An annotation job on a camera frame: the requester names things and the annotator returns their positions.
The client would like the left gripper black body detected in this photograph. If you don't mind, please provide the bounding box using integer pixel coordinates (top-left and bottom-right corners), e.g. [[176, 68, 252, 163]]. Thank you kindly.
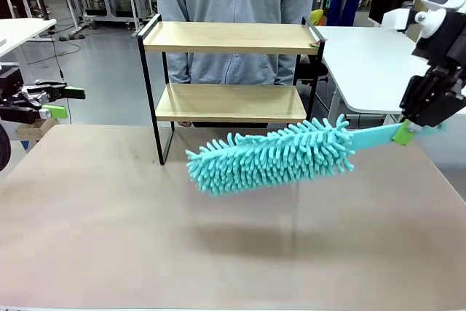
[[0, 65, 48, 122]]

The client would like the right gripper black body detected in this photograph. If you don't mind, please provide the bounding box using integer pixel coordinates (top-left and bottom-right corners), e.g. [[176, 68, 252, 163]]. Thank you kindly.
[[399, 10, 466, 129]]

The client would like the teal chenille duster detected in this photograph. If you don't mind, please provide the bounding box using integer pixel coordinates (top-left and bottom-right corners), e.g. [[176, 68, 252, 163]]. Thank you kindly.
[[184, 114, 447, 199]]

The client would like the cardboard box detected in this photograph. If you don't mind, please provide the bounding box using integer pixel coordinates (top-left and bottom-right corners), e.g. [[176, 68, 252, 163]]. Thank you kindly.
[[16, 117, 59, 143]]

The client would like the small white table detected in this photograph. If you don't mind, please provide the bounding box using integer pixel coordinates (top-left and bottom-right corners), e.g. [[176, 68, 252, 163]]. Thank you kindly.
[[0, 17, 58, 71]]

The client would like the large white curved table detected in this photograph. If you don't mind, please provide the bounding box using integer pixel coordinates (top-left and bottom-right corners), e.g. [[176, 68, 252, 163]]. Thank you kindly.
[[315, 25, 466, 133]]

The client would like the black office chair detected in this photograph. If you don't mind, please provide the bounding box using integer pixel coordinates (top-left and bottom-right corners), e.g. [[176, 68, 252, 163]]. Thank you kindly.
[[282, 54, 329, 88]]

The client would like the black cable hose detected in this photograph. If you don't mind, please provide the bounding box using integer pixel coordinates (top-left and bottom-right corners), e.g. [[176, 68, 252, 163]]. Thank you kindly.
[[0, 123, 9, 173]]

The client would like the black frame wooden two-tier shelf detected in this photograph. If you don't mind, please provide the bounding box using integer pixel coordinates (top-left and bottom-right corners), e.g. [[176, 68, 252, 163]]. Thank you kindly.
[[136, 13, 327, 168]]

